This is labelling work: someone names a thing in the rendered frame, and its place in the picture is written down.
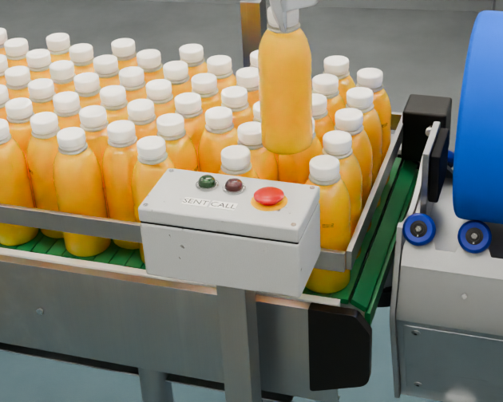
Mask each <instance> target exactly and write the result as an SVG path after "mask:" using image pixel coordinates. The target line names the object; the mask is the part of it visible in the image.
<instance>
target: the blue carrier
mask: <svg viewBox="0 0 503 402"><path fill-rule="evenodd" d="M453 210H454V213H455V215H456V216H457V217H458V218H460V219H468V220H480V221H482V222H487V223H500V224H503V11H493V10H483V11H482V12H480V13H479V15H478V16H477V17H476V20H475V23H474V25H473V30H472V33H471V37H470V40H469V48H468V52H467V56H466V61H465V70H464V75H463V81H462V86H461V97H460V104H459V110H458V117H457V131H456V140H455V149H454V159H453Z"/></svg>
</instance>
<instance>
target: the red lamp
mask: <svg viewBox="0 0 503 402"><path fill-rule="evenodd" d="M242 188H243V183H242V181H241V180H240V179H237V178H230V179H229V180H227V181H226V183H225V189H226V190H228V191H239V190H241V189H242Z"/></svg>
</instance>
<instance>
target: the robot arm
mask: <svg viewBox="0 0 503 402"><path fill-rule="evenodd" d="M269 1H270V5H271V11H272V13H273V17H274V19H275V21H276V23H277V25H278V27H279V29H280V31H282V32H287V11H289V10H297V9H301V8H304V7H308V6H314V5H315V4H316V3H317V2H318V1H319V0H269Z"/></svg>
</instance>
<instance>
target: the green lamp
mask: <svg viewBox="0 0 503 402"><path fill-rule="evenodd" d="M198 185H199V186H200V187H203V188H210V187H214V186H215V185H216V179H215V177H213V176H212V175H202V176H201V177H200V178H199V180H198Z"/></svg>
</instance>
